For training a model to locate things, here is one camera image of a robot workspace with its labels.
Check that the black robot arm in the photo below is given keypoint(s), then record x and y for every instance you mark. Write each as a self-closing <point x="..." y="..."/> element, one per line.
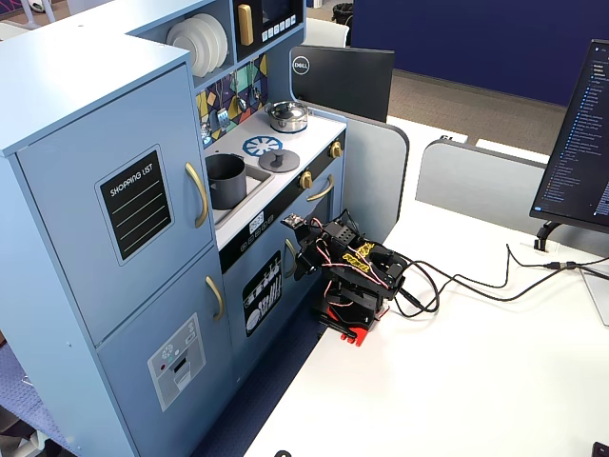
<point x="361" y="271"/>

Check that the silver monitor stand base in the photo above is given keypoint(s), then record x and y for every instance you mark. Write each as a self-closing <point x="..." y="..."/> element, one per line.
<point x="598" y="295"/>

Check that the gray pot lid with knob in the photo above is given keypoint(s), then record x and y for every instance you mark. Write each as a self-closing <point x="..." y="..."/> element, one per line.
<point x="279" y="161"/>

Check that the small wrist camera board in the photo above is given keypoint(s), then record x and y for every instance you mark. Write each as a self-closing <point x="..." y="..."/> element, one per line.
<point x="293" y="220"/>

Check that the gold stove knob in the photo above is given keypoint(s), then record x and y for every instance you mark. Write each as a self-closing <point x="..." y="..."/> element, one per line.
<point x="305" y="180"/>
<point x="336" y="149"/>

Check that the stainless steel pot lid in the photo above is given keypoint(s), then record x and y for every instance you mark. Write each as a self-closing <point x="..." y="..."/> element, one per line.
<point x="285" y="110"/>

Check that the red table clamp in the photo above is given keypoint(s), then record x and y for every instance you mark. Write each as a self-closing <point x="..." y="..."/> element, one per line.
<point x="354" y="337"/>

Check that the white blue patterned cup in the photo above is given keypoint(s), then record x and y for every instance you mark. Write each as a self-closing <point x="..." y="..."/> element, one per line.
<point x="222" y="118"/>

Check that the blue toy play kitchen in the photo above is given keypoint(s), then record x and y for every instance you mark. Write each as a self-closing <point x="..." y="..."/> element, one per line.
<point x="71" y="143"/>

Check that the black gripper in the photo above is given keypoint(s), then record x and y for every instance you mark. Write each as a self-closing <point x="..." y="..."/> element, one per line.
<point x="303" y="262"/>

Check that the black monitor showing code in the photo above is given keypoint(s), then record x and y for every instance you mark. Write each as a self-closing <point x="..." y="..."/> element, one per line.
<point x="580" y="138"/>

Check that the white toy plate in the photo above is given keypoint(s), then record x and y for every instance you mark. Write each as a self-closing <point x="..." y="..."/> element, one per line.
<point x="188" y="50"/>
<point x="211" y="43"/>
<point x="222" y="38"/>

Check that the black Dell monitor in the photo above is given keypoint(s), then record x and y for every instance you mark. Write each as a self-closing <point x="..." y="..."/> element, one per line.
<point x="342" y="81"/>

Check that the stainless steel toy pot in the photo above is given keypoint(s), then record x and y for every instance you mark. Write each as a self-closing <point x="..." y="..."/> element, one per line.
<point x="285" y="125"/>

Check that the gray rounded desk divider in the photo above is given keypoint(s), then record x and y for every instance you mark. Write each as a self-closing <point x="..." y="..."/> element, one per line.
<point x="476" y="183"/>
<point x="373" y="176"/>

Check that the metal toy ladle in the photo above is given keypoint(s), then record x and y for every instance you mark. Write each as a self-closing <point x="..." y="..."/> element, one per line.
<point x="241" y="102"/>

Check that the gray toy pot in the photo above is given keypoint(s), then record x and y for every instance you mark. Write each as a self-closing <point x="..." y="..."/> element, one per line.
<point x="227" y="183"/>

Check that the white office chair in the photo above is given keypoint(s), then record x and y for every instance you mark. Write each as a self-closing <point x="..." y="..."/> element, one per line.
<point x="326" y="32"/>

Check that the black trash bin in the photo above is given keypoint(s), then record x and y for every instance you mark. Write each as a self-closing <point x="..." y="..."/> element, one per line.
<point x="343" y="13"/>

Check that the small black device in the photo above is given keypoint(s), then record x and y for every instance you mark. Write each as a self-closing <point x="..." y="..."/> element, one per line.
<point x="601" y="450"/>

